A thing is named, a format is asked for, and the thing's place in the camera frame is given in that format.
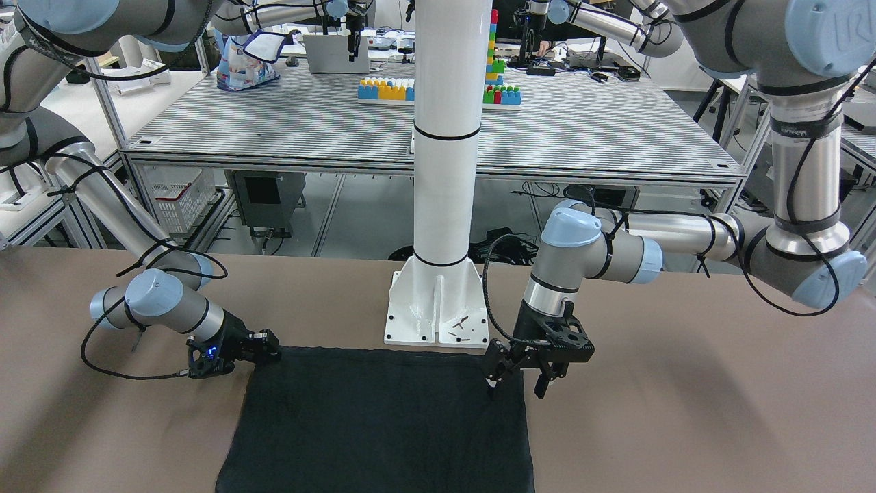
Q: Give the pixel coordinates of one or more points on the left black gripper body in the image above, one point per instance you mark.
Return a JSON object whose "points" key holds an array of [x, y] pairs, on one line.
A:
{"points": [[501, 361]]}

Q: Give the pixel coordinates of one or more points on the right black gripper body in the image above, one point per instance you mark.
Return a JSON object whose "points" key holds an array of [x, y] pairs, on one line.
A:
{"points": [[235, 337]]}

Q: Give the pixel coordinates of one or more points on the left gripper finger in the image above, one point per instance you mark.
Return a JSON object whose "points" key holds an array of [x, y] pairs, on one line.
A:
{"points": [[503, 363], [550, 372]]}

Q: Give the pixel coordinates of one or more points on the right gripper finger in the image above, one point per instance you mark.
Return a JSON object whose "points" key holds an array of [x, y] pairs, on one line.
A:
{"points": [[267, 347]]}

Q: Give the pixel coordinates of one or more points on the black t-shirt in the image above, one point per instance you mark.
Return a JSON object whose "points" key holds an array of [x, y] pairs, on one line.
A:
{"points": [[355, 420]]}

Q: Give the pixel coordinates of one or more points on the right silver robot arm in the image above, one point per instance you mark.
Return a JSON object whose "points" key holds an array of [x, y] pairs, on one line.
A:
{"points": [[41, 45]]}

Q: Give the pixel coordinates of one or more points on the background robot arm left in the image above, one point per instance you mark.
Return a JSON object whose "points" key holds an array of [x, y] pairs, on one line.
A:
{"points": [[239, 18]]}

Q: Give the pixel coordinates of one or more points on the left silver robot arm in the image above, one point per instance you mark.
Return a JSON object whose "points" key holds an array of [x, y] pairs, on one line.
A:
{"points": [[803, 55]]}

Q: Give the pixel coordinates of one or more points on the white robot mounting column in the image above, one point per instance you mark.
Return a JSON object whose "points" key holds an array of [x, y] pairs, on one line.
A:
{"points": [[436, 299]]}

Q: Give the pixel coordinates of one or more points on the white plastic basket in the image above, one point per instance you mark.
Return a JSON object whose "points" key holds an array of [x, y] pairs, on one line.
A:
{"points": [[179, 194]]}

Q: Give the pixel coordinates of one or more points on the striped aluminium workbench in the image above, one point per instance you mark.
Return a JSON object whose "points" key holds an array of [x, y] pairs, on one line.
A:
{"points": [[569, 128]]}

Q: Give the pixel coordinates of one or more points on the blue white plastic bag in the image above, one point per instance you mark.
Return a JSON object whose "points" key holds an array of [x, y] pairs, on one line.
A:
{"points": [[247, 61]]}

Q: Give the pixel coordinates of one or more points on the colourful toy block stack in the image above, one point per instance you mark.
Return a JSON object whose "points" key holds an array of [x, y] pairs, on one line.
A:
{"points": [[454, 61]]}

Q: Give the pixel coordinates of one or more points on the white box on workbench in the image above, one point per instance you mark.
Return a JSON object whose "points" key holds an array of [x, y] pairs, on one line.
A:
{"points": [[337, 54]]}

